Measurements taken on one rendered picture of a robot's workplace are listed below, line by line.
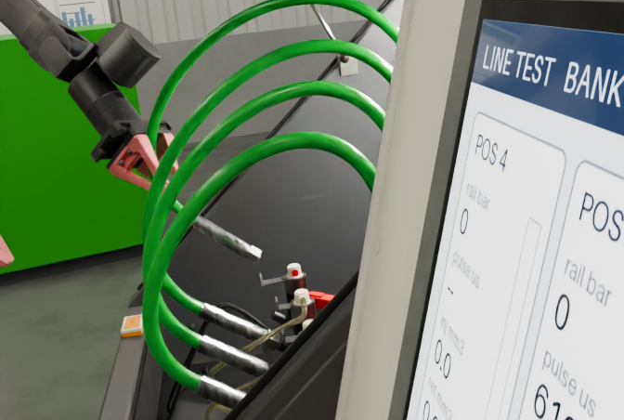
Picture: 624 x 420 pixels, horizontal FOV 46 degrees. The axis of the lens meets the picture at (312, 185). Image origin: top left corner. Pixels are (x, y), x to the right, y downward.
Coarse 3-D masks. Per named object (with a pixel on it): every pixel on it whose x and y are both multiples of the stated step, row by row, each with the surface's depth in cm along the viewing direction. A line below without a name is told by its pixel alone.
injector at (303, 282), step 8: (304, 272) 90; (288, 280) 89; (296, 280) 89; (304, 280) 89; (288, 288) 89; (296, 288) 89; (304, 288) 89; (288, 296) 90; (272, 312) 91; (280, 312) 91; (288, 312) 91; (272, 320) 91; (280, 320) 90; (288, 320) 90; (288, 328) 91
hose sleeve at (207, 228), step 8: (200, 216) 96; (200, 224) 95; (208, 224) 95; (208, 232) 95; (216, 232) 95; (224, 232) 96; (216, 240) 96; (224, 240) 95; (232, 240) 95; (240, 240) 96; (232, 248) 95; (240, 248) 95; (248, 248) 95
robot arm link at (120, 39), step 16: (112, 32) 97; (128, 32) 95; (48, 48) 98; (64, 48) 97; (96, 48) 98; (112, 48) 96; (128, 48) 95; (144, 48) 95; (48, 64) 98; (64, 64) 97; (80, 64) 98; (112, 64) 95; (128, 64) 95; (144, 64) 96; (64, 80) 99; (128, 80) 96
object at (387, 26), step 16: (272, 0) 86; (288, 0) 86; (304, 0) 85; (320, 0) 85; (336, 0) 85; (352, 0) 85; (240, 16) 87; (256, 16) 87; (368, 16) 85; (384, 16) 85; (224, 32) 88; (384, 32) 85; (192, 48) 89; (208, 48) 89; (192, 64) 90; (176, 80) 91; (160, 96) 91; (160, 112) 92; (176, 208) 95; (192, 224) 96
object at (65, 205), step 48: (0, 48) 373; (0, 96) 378; (48, 96) 386; (0, 144) 382; (48, 144) 391; (96, 144) 400; (0, 192) 388; (48, 192) 396; (96, 192) 406; (144, 192) 415; (48, 240) 402; (96, 240) 411
